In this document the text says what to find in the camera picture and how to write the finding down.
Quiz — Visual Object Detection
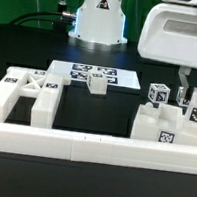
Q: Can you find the white front fence wall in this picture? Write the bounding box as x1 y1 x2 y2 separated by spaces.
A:
0 123 197 174

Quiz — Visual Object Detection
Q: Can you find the white tagged cube left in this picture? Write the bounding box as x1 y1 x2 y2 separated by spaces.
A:
148 83 170 103

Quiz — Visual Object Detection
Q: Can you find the white tagged cube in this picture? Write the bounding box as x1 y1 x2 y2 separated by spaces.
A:
148 83 170 103
176 86 190 107

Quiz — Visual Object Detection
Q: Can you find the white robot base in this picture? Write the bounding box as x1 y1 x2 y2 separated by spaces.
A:
68 0 127 52

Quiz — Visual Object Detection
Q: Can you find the white chair back frame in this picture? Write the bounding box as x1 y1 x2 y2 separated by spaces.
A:
0 66 71 129

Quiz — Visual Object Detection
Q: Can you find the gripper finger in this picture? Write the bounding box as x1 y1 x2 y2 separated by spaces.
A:
178 66 191 91

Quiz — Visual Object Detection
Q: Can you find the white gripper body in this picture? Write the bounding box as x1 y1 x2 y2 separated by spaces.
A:
137 3 197 69

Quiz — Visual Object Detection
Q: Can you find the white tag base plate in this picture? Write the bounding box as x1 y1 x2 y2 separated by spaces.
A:
46 59 143 92

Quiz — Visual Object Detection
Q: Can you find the white tagged cube right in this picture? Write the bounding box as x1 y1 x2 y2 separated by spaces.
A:
176 86 190 107

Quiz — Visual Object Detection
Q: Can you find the black cable bundle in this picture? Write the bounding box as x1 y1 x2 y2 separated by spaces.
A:
8 3 78 35

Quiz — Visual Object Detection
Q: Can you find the white chair seat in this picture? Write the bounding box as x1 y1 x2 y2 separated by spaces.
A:
130 102 197 147

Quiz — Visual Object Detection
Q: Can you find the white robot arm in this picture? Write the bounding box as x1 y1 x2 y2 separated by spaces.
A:
137 0 197 97

